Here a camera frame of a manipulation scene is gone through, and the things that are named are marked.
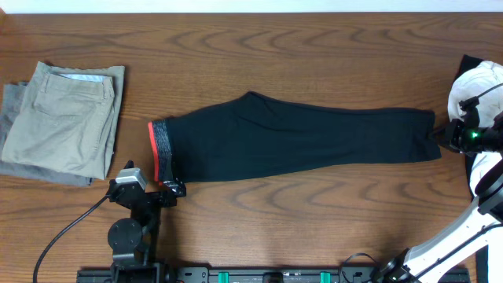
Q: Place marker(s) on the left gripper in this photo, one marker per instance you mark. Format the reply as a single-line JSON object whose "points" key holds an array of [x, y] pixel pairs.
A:
{"points": [[176, 186]]}

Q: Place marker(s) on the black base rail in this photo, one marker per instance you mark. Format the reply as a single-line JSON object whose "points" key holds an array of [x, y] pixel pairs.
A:
{"points": [[205, 275]]}

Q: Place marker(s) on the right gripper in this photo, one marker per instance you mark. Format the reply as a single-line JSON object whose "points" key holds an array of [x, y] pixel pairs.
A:
{"points": [[451, 133]]}

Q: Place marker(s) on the folded khaki pants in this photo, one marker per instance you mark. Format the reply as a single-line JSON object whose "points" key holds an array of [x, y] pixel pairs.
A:
{"points": [[67, 120]]}

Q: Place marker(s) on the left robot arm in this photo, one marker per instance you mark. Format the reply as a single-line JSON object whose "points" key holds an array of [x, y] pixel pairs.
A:
{"points": [[133, 239]]}

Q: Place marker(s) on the black garment under white one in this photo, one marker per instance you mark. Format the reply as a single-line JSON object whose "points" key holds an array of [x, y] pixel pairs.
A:
{"points": [[481, 257]]}

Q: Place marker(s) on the black leggings with red waistband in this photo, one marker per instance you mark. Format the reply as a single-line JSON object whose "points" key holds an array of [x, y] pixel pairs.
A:
{"points": [[256, 136]]}

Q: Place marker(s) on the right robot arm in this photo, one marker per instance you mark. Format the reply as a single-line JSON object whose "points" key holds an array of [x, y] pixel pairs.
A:
{"points": [[429, 261]]}

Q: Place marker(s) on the folded grey garment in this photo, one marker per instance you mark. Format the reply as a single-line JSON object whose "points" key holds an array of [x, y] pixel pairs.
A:
{"points": [[13, 95]]}

